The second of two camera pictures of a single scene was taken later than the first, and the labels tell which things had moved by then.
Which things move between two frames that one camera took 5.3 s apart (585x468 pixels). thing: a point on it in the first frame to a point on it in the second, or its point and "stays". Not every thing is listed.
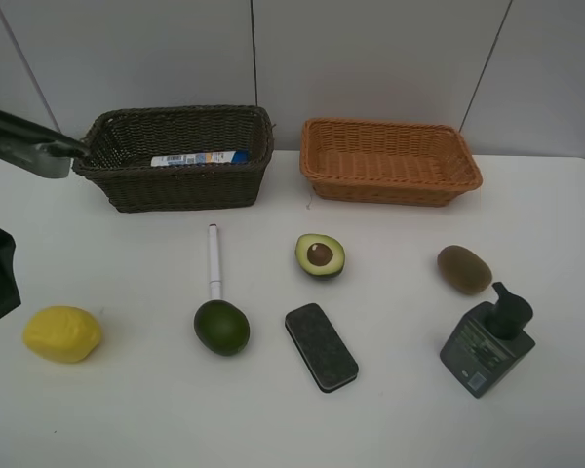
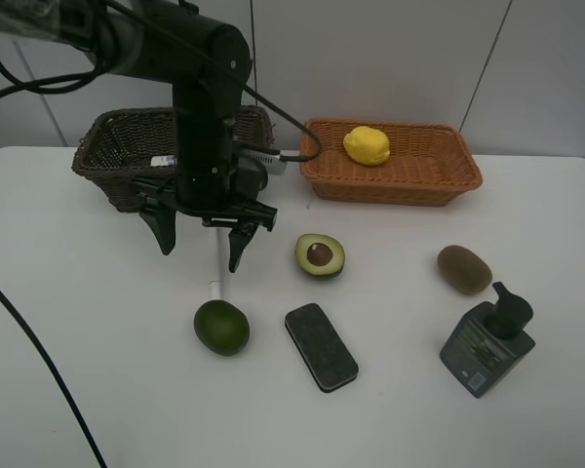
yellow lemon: [62, 333] to [367, 145]
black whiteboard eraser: [322, 350] stays
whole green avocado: [221, 328] stays
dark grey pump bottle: [489, 341] stays
